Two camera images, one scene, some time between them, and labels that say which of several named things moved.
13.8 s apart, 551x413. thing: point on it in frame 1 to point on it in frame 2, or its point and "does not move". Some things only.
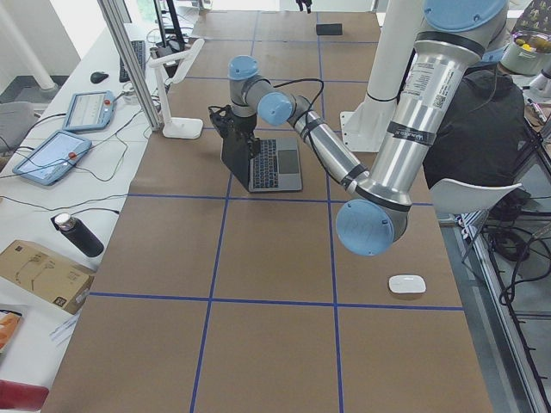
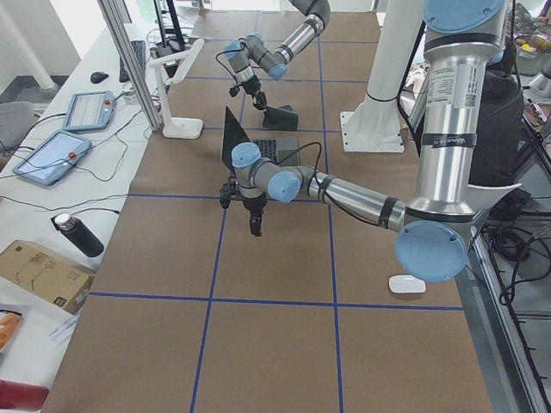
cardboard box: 46,275 does not move
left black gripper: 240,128 to 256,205
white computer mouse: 407,284 does not move
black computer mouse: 96,77 does not move
